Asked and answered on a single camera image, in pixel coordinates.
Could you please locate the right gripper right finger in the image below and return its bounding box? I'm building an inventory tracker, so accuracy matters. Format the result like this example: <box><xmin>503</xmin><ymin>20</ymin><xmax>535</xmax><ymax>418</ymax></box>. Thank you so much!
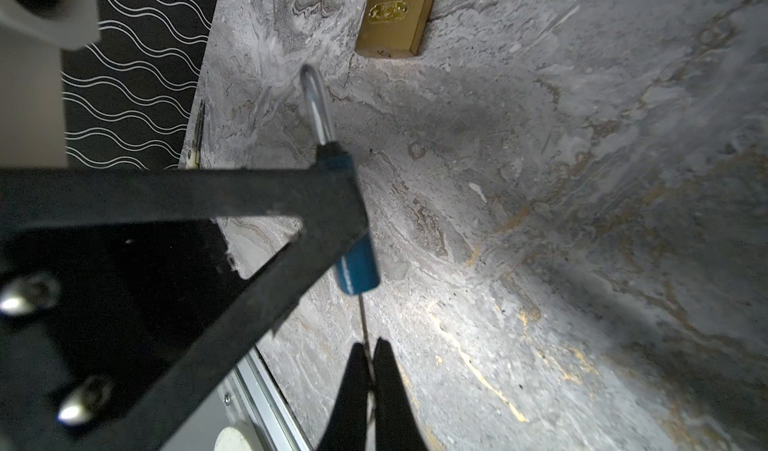
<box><xmin>373</xmin><ymin>338</ymin><xmax>428</xmax><ymax>451</ymax></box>

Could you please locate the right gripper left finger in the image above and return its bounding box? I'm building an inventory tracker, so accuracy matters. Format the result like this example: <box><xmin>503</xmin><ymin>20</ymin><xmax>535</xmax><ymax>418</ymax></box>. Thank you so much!
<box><xmin>316</xmin><ymin>343</ymin><xmax>371</xmax><ymax>451</ymax></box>

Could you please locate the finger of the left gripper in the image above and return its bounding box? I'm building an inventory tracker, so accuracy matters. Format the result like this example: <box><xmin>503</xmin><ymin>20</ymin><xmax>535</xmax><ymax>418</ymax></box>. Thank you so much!
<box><xmin>1</xmin><ymin>167</ymin><xmax>368</xmax><ymax>450</ymax></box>

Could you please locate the small blue padlock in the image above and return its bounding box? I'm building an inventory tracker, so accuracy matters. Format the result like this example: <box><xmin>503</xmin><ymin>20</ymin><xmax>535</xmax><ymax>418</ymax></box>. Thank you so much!
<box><xmin>298</xmin><ymin>63</ymin><xmax>382</xmax><ymax>296</ymax></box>

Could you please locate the white tape roll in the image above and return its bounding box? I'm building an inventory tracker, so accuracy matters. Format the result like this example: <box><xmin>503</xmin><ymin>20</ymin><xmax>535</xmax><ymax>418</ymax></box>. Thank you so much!
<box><xmin>213</xmin><ymin>421</ymin><xmax>265</xmax><ymax>451</ymax></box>

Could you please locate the large brass padlock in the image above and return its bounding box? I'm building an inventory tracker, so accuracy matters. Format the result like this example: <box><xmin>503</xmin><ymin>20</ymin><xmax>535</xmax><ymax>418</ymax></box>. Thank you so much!
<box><xmin>355</xmin><ymin>0</ymin><xmax>434</xmax><ymax>59</ymax></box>

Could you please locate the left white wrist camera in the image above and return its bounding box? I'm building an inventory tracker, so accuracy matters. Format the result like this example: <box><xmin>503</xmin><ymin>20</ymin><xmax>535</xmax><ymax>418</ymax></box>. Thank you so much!
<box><xmin>1</xmin><ymin>0</ymin><xmax>100</xmax><ymax>50</ymax></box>

